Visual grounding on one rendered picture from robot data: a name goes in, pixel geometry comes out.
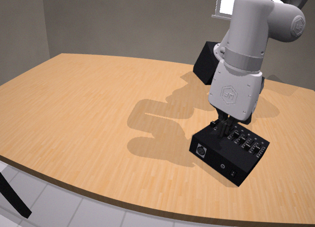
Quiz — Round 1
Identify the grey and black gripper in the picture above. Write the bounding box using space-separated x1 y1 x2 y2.
208 60 262 138

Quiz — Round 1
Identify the black lighting desk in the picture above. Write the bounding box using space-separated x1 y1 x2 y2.
189 119 270 187

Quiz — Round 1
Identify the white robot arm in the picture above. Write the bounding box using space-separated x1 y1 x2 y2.
213 0 308 72

